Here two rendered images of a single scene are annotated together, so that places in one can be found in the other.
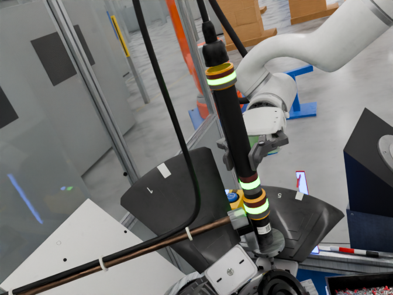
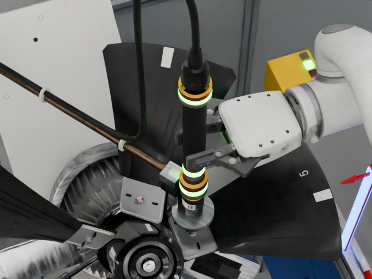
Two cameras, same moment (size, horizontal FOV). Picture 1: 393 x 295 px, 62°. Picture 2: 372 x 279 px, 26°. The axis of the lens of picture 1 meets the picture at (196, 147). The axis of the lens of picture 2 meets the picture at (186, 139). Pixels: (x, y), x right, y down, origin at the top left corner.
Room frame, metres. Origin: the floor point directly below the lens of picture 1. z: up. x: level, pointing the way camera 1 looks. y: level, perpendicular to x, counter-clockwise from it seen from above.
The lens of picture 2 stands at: (-0.01, -0.42, 2.45)
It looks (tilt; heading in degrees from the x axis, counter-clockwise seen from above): 58 degrees down; 37
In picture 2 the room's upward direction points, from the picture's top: straight up
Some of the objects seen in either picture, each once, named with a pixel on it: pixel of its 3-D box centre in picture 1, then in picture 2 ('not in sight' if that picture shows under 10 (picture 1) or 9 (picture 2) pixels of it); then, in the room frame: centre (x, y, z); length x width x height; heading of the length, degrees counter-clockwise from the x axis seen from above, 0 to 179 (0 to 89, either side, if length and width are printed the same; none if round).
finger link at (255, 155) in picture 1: (264, 152); (211, 164); (0.48, -0.11, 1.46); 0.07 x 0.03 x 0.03; 147
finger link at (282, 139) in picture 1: (272, 136); (249, 152); (0.52, -0.14, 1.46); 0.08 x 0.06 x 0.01; 27
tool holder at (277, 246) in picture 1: (257, 227); (187, 196); (0.48, -0.06, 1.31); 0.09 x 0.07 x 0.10; 92
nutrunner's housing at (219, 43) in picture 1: (243, 158); (194, 149); (0.48, -0.07, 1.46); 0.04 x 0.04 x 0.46
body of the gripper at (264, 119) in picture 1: (258, 127); (262, 125); (0.57, -0.13, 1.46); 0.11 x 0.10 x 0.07; 147
